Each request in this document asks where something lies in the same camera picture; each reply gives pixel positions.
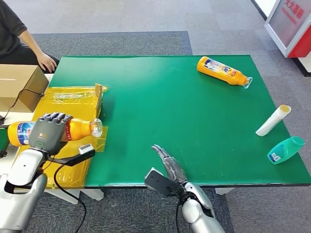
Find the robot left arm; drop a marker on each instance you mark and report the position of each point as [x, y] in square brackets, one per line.
[22, 180]

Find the white tube bottle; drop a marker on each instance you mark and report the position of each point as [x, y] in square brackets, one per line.
[272, 121]

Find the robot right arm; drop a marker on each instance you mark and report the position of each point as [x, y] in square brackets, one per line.
[199, 212]

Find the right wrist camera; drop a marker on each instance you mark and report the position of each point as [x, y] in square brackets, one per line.
[158, 183]

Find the white table leg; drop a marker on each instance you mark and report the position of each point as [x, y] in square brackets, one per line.
[223, 191]
[72, 195]

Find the teal plastic bottle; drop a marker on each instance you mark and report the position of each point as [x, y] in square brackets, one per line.
[284, 151]

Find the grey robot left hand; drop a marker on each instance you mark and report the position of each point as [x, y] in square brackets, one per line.
[47, 133]

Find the person's forearm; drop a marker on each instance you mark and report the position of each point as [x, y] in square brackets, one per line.
[30, 43]

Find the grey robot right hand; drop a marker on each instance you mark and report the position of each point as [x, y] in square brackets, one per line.
[172, 168]

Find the plain brown cardboard box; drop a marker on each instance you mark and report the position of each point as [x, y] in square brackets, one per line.
[19, 83]

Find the person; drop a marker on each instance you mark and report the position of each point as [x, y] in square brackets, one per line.
[10, 35]

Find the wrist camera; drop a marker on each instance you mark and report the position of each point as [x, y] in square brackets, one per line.
[84, 150]
[158, 183]

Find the yellow taped cardboard box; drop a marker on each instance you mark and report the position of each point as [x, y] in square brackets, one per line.
[72, 106]

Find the red and white display case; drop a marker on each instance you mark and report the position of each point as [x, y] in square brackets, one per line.
[289, 25]

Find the person's hand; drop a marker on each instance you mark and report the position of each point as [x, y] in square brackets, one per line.
[47, 62]

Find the orange bottle with clear cap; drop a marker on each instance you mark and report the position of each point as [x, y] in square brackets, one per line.
[218, 71]
[80, 128]

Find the green table mat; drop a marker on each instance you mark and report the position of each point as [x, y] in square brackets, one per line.
[182, 122]

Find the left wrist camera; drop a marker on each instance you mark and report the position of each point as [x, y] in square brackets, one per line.
[84, 150]

